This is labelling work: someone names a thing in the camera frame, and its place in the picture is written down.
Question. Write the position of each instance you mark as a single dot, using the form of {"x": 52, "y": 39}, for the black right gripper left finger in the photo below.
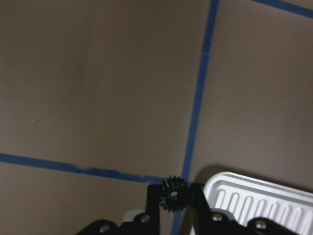
{"x": 148, "y": 222}

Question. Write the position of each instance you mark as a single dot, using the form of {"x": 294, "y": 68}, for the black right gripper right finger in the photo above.
{"x": 206, "y": 221}

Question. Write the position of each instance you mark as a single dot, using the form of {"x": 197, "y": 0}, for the silver ribbed metal tray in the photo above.
{"x": 247, "y": 198}

